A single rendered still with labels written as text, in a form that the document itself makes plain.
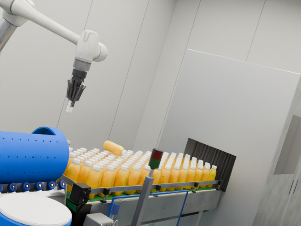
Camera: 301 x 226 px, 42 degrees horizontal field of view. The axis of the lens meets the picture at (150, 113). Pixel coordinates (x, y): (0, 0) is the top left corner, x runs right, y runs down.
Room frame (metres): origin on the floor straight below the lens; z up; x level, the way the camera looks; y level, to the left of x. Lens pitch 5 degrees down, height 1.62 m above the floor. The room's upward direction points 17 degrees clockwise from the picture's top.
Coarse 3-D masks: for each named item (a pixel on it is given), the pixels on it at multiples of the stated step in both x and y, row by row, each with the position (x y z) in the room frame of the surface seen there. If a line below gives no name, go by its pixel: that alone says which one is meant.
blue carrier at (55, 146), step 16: (48, 128) 1.98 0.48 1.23; (0, 144) 1.64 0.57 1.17; (16, 144) 1.71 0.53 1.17; (32, 144) 1.78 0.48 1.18; (48, 144) 1.86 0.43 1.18; (64, 144) 1.94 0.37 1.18; (0, 160) 1.63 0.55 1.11; (16, 160) 1.70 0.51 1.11; (32, 160) 1.77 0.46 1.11; (48, 160) 1.84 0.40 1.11; (64, 160) 1.92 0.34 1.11; (0, 176) 1.67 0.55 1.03; (16, 176) 1.73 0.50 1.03; (32, 176) 1.81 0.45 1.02; (48, 176) 1.89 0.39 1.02
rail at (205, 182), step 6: (216, 180) 3.20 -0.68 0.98; (120, 186) 2.22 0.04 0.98; (126, 186) 2.26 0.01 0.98; (132, 186) 2.30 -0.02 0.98; (138, 186) 2.35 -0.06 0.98; (162, 186) 2.56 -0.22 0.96; (168, 186) 2.63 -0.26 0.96; (174, 186) 2.69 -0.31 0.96; (180, 186) 2.75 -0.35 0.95; (90, 192) 2.03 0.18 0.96; (96, 192) 2.06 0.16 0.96; (102, 192) 2.10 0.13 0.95
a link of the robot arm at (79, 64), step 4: (76, 60) 2.04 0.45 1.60; (80, 60) 2.03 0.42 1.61; (84, 60) 2.03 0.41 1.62; (76, 64) 2.03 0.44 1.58; (80, 64) 2.03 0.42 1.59; (84, 64) 2.03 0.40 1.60; (88, 64) 2.05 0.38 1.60; (76, 68) 2.05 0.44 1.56; (80, 68) 2.03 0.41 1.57; (84, 68) 2.04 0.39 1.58; (88, 68) 2.06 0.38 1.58
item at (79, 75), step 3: (75, 69) 2.04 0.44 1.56; (75, 72) 2.04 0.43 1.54; (78, 72) 2.04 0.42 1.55; (81, 72) 2.04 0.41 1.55; (84, 72) 2.05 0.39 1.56; (75, 75) 2.04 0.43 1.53; (78, 75) 2.04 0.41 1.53; (81, 75) 2.04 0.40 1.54; (84, 75) 2.05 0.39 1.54; (72, 78) 2.08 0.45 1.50; (75, 78) 2.07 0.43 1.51; (78, 78) 2.05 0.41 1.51; (81, 78) 2.04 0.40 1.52; (84, 78) 2.06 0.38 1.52; (78, 81) 2.05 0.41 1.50; (81, 81) 2.04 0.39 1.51; (78, 84) 2.05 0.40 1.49
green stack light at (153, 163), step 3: (150, 159) 2.13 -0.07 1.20; (153, 159) 2.12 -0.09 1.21; (150, 162) 2.13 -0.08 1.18; (153, 162) 2.12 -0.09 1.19; (156, 162) 2.12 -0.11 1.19; (159, 162) 2.14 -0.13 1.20; (150, 165) 2.13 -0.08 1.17; (153, 165) 2.12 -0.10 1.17; (156, 165) 2.12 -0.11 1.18; (156, 168) 2.13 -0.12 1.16
